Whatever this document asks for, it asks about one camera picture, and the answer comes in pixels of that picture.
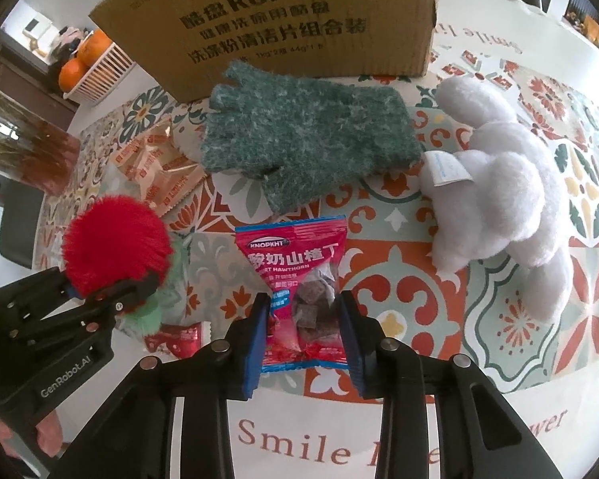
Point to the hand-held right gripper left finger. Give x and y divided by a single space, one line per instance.
256 347

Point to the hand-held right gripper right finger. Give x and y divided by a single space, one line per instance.
353 347

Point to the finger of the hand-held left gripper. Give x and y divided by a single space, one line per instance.
35 304
122 297

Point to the red fluffy pompom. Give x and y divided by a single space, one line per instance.
115 242

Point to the red snack packet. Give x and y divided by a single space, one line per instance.
289 252

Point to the small red foil packet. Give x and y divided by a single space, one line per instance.
179 340

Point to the dark chair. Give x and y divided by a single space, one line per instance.
15 224

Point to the patterned tablecloth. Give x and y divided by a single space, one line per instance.
404 269

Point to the orange foil snack packet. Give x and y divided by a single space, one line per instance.
182 174
132 159

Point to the dried brown plant bunch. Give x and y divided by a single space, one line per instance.
25 144

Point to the white plush toy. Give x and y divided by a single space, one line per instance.
504 184

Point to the green knitted fingerless glove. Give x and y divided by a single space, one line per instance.
304 129

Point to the white slatted basket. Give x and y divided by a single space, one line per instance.
105 75

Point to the orange fruit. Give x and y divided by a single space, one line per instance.
74 74
94 47

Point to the white box on shelf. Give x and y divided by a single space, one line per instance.
36 27

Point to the brown cardboard box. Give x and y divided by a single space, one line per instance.
279 20

